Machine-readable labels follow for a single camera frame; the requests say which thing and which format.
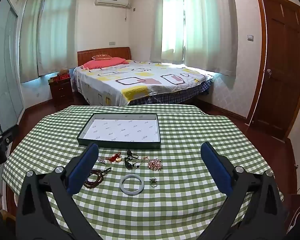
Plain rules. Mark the dark wooden nightstand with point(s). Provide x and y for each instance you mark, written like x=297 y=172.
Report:
x=62 y=92

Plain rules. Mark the blue plaid bed skirt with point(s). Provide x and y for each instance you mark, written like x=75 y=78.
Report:
x=165 y=97

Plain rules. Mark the white jade bangle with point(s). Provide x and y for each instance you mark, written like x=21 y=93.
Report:
x=121 y=184

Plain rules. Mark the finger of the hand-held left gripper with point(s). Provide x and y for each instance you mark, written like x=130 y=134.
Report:
x=5 y=140

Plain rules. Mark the green yellow box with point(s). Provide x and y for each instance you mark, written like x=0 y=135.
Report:
x=52 y=80

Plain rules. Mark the glass wardrobe door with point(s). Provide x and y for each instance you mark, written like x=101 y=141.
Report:
x=5 y=67

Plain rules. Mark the pink pillow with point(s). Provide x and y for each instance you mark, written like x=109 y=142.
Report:
x=100 y=63

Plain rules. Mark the white patterned bed sheet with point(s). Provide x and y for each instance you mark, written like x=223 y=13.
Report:
x=140 y=82

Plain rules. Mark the red box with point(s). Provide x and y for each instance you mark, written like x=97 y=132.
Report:
x=64 y=77

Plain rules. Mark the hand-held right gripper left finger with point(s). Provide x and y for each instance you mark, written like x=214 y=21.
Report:
x=82 y=170

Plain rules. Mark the red knot charm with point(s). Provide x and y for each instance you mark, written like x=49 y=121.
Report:
x=113 y=158

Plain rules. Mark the white sheer curtain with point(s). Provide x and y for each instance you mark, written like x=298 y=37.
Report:
x=30 y=42
x=157 y=30
x=210 y=30
x=60 y=30

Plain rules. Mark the green tray with white lining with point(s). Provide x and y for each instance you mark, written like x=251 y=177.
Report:
x=120 y=130

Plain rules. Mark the small gold brooch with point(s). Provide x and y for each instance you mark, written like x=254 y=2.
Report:
x=145 y=158

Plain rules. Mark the brown plush toy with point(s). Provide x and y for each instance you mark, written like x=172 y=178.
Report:
x=62 y=71

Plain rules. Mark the green checked tablecloth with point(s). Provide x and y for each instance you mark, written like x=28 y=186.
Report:
x=177 y=205

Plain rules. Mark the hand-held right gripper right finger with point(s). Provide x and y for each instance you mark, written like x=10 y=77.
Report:
x=216 y=167

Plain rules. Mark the white light switch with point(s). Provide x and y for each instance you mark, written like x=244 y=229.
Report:
x=250 y=37

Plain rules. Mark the brown wooden door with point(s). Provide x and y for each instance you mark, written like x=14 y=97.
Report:
x=280 y=67

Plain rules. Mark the small red cushion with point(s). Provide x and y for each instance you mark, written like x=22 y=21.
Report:
x=102 y=56

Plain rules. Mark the brown paper bag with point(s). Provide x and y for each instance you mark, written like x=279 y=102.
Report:
x=293 y=210

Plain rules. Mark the wooden bed headboard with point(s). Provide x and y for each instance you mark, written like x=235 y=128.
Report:
x=120 y=52

